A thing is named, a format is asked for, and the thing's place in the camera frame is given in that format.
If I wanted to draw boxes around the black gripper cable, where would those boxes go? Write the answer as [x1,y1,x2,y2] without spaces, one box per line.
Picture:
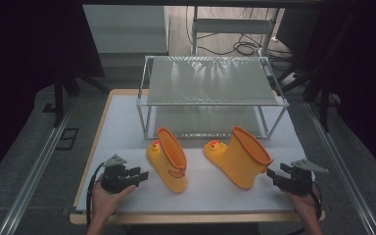
[308,181,325,223]
[84,162,108,227]

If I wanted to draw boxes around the black rectangular floor frame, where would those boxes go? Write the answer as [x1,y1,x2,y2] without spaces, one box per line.
[55,127,80,152]

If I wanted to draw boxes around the person's right hand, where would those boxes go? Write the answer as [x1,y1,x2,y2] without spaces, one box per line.
[286,190,323,220]

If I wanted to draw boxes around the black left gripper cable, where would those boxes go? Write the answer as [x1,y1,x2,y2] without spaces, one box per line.
[84,162,108,227]

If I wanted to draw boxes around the white metal frame stand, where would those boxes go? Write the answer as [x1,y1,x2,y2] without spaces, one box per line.
[191,5,281,57]

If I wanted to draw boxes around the white two-tier shoe rack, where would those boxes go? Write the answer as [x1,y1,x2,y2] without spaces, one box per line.
[135,55,290,141]

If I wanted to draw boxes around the black stand legs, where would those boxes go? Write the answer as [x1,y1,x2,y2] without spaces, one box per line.
[52,63,110,129]
[275,57,342,133]

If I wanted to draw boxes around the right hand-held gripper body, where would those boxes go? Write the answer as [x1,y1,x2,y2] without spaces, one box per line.
[285,158,329,197]

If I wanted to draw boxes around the black floor cables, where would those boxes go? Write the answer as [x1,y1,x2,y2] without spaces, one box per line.
[185,5,296,64]

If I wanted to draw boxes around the aluminium rail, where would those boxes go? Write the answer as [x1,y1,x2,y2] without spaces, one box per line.
[305,101,376,235]
[0,97,76,235]

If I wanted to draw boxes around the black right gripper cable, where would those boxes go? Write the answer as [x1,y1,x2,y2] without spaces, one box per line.
[308,181,325,223]

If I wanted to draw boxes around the white cabinet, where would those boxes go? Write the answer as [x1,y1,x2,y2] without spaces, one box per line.
[82,4,171,56]

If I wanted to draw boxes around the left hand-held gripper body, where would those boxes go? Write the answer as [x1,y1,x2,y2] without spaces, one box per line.
[100,154,137,195]

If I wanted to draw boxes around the yellow duck rain boot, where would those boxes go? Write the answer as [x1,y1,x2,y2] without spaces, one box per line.
[203,125,274,191]
[146,126,190,195]

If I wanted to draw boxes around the person's left hand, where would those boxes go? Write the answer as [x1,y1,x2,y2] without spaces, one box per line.
[91,175,137,223]

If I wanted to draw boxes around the dark curtain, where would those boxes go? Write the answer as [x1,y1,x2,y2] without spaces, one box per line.
[0,0,106,190]
[275,0,376,184]

